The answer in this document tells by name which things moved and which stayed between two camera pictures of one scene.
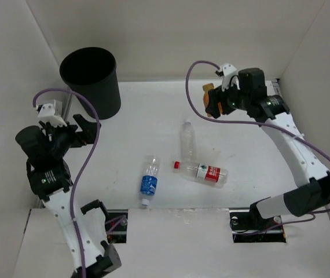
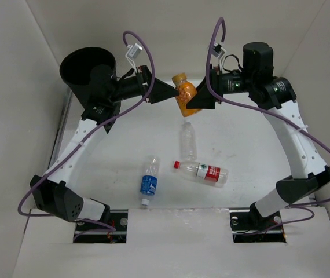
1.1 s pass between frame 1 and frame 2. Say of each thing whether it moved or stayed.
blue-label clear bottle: stayed
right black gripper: moved
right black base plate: stayed
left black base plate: stayed
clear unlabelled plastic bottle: stayed
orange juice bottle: moved
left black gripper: moved
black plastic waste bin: stayed
